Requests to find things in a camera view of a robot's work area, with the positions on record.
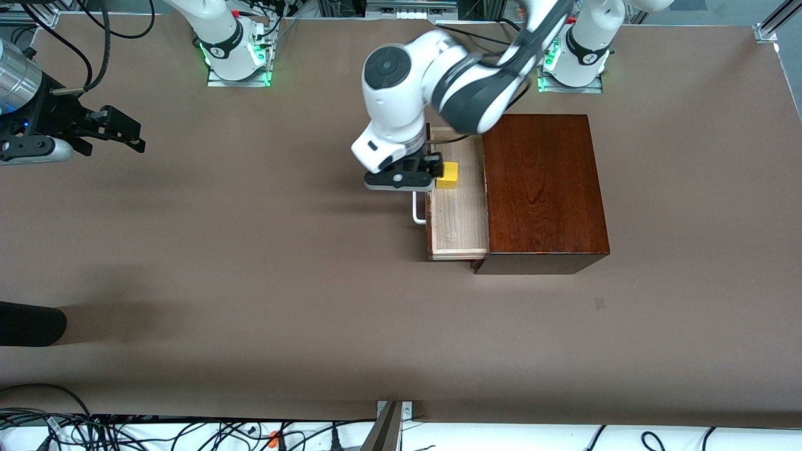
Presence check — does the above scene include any dark aluminium beam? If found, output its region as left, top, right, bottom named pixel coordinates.
left=360, top=401, right=402, bottom=451

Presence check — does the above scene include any white power strip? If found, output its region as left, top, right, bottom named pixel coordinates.
left=365, top=0, right=459, bottom=21

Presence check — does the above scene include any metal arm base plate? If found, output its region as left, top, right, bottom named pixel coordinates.
left=537, top=34, right=604, bottom=95
left=207, top=19, right=272, bottom=88

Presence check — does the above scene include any dark brown wooden cabinet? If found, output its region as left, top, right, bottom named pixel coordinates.
left=470, top=113, right=612, bottom=276

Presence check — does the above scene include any wooden drawer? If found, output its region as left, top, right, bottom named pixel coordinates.
left=426, top=124, right=491, bottom=261

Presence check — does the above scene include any silver metal bracket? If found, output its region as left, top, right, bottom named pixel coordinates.
left=376, top=401, right=414, bottom=422

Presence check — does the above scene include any silver aluminium frame extrusion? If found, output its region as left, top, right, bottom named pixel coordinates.
left=0, top=6, right=61, bottom=29
left=754, top=0, right=802, bottom=43

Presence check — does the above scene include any black cylindrical object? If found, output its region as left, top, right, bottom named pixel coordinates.
left=0, top=301, right=68, bottom=347

